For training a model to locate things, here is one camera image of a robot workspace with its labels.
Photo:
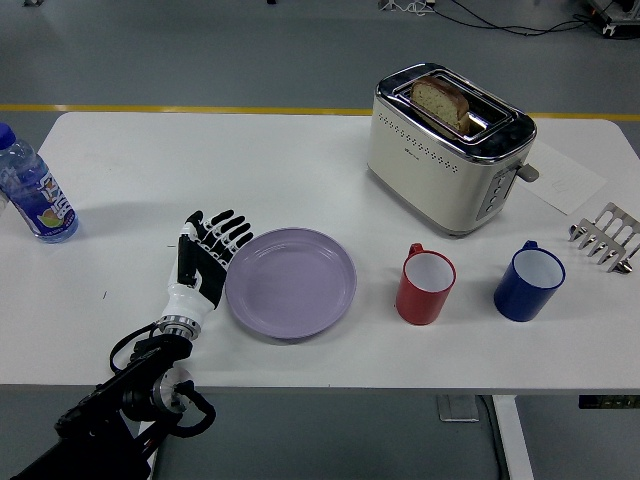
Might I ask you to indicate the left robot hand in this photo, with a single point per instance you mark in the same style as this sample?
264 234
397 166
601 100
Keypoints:
187 300

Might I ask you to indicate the purple ceramic plate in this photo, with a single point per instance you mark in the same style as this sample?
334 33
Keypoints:
291 284

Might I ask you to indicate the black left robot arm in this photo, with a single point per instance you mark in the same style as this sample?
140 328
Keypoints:
130 385

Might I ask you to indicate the clear plastic water bottle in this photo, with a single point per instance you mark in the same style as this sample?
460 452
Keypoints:
40 195

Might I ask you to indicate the red enamel mug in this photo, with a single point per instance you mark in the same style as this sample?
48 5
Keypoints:
417 300

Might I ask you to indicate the cream and chrome toaster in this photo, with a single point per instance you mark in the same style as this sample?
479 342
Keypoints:
440 175

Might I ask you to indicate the brown bread slice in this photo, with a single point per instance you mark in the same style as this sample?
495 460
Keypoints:
440 102

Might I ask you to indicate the blue enamel mug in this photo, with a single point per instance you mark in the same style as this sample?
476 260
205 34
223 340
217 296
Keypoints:
517 300

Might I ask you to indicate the white paper sheet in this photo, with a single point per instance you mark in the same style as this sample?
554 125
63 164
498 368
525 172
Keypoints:
565 182

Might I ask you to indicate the silver metal toast rack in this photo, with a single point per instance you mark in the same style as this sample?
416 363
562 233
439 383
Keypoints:
607 235

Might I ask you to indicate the black table control box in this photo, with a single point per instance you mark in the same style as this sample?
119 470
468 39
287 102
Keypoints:
607 401

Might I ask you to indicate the grey under-table bracket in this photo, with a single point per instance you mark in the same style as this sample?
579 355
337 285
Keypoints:
457 409

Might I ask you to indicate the metal frame equipment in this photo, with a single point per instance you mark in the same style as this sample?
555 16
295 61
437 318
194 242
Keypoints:
617 20

